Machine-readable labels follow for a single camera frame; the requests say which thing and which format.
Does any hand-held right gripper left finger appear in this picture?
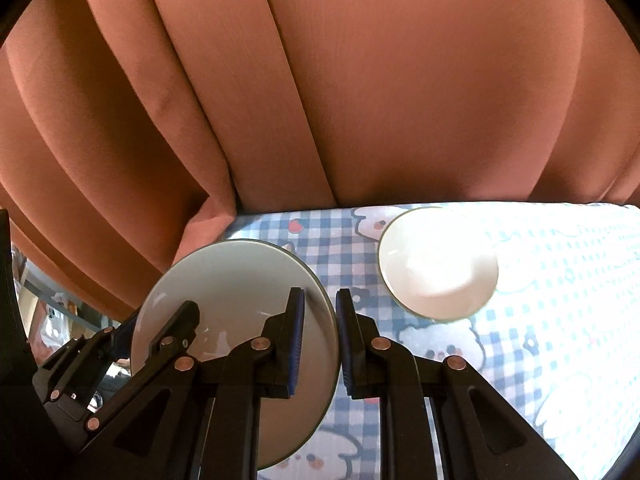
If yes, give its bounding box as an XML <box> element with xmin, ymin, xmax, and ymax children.
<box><xmin>65</xmin><ymin>287</ymin><xmax>306</xmax><ymax>480</ymax></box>

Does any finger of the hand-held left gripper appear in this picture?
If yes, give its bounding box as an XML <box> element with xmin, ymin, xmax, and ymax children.
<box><xmin>32</xmin><ymin>320</ymin><xmax>136</xmax><ymax>422</ymax></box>
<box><xmin>82</xmin><ymin>301</ymin><xmax>202</xmax><ymax>433</ymax></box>

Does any blue checked cartoon tablecloth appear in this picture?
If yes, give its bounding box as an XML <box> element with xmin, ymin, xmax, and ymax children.
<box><xmin>220</xmin><ymin>201</ymin><xmax>640</xmax><ymax>480</ymax></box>

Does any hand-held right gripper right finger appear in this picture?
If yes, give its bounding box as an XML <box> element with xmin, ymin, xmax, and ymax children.
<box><xmin>335</xmin><ymin>287</ymin><xmax>581</xmax><ymax>480</ymax></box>

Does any white bowl green floral print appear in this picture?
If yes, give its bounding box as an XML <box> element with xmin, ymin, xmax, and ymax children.
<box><xmin>377</xmin><ymin>206</ymin><xmax>500</xmax><ymax>323</ymax></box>
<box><xmin>129</xmin><ymin>238</ymin><xmax>340</xmax><ymax>471</ymax></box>

